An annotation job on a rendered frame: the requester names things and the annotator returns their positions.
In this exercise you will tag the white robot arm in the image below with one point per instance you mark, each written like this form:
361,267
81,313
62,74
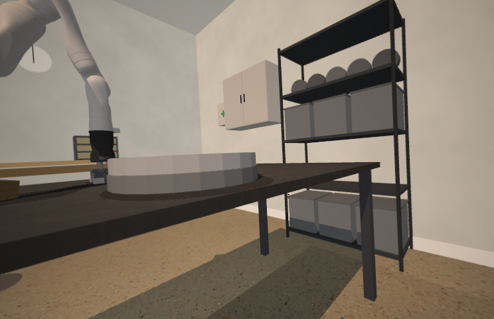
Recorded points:
21,27

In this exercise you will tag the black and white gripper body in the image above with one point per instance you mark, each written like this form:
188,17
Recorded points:
101,139

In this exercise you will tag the grey two-compartment bin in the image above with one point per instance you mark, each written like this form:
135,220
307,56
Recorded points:
98,175

